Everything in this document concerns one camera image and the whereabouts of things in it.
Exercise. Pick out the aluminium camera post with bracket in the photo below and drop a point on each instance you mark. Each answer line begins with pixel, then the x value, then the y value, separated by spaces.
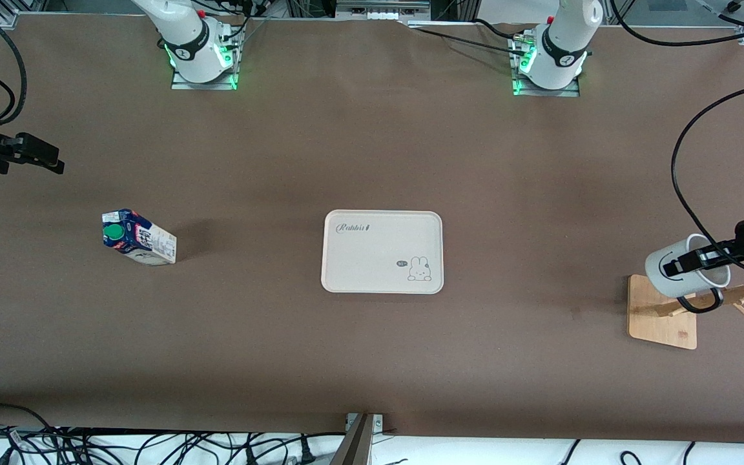
pixel 356 442

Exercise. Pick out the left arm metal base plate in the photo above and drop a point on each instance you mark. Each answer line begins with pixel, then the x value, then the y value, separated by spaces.
pixel 546 92

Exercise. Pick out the white power strip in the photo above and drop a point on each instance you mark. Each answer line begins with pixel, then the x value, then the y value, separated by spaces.
pixel 382 13

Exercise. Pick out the bamboo cup hanging rack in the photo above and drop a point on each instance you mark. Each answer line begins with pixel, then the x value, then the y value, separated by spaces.
pixel 659 323

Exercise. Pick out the cream rabbit print tray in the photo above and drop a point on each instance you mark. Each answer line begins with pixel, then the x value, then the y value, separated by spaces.
pixel 378 258

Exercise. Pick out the blue white milk carton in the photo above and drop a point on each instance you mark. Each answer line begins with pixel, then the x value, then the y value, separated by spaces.
pixel 146 242

